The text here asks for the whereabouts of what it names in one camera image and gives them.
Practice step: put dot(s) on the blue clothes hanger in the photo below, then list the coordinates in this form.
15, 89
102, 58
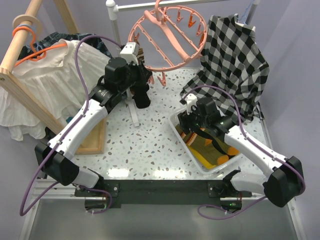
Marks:
242, 19

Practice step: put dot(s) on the olive orange sock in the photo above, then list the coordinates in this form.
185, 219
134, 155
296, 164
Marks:
226, 151
202, 145

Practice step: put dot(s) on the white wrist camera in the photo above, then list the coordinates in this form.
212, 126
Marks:
189, 101
130, 52

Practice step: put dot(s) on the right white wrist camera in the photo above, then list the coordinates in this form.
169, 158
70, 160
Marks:
189, 101

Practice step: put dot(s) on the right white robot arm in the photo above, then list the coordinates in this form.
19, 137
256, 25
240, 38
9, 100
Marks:
282, 178

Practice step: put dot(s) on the teal cloth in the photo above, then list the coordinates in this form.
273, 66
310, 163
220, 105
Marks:
69, 121

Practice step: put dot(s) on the white blouse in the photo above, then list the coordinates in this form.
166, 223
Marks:
55, 82

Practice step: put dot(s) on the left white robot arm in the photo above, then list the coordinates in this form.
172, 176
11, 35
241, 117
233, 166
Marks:
55, 157

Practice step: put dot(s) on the pink round clip hanger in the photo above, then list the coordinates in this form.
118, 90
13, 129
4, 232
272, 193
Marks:
167, 40

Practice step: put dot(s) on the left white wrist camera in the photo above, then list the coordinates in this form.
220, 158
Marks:
130, 52

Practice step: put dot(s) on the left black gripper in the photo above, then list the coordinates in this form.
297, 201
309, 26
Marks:
143, 73

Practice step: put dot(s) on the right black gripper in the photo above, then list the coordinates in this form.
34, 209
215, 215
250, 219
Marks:
184, 118

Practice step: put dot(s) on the orange clothes hanger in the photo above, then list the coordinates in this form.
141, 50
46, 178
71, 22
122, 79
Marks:
37, 54

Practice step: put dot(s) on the white plastic basket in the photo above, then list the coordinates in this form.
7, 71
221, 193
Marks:
173, 121

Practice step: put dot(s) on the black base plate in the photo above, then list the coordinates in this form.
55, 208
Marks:
161, 192

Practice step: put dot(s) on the black striped sock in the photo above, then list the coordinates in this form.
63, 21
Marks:
140, 96

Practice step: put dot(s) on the black white checkered shirt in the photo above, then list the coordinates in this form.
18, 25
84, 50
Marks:
233, 70

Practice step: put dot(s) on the white metal clothes rail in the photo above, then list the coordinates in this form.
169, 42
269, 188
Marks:
113, 9

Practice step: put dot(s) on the yellow sock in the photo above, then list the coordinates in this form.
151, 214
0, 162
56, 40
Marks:
201, 159

